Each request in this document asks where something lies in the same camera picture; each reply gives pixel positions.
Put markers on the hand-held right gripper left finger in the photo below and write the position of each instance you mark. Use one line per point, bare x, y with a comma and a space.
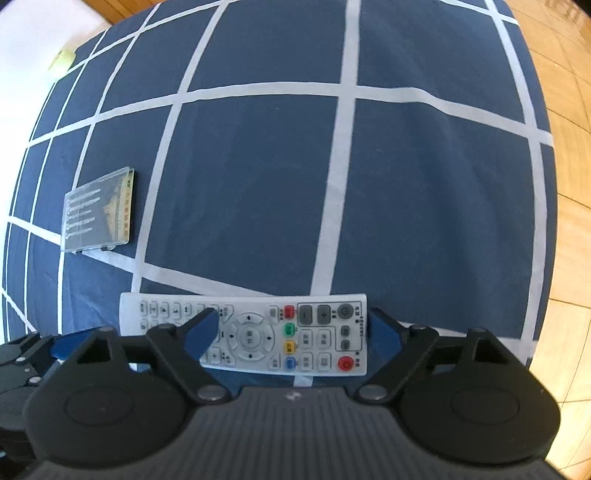
203, 333

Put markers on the clear drill bit case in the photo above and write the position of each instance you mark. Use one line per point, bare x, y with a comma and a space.
97, 212

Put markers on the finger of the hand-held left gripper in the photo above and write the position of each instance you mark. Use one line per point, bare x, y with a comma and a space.
64, 345

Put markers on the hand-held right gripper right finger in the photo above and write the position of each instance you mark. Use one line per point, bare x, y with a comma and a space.
384, 333

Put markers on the green tape roll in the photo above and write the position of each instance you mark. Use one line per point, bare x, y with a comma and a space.
62, 62

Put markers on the long white TV remote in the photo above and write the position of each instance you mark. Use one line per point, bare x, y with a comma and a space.
258, 332

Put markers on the navy white checked bed sheet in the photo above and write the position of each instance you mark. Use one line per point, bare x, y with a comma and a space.
277, 175

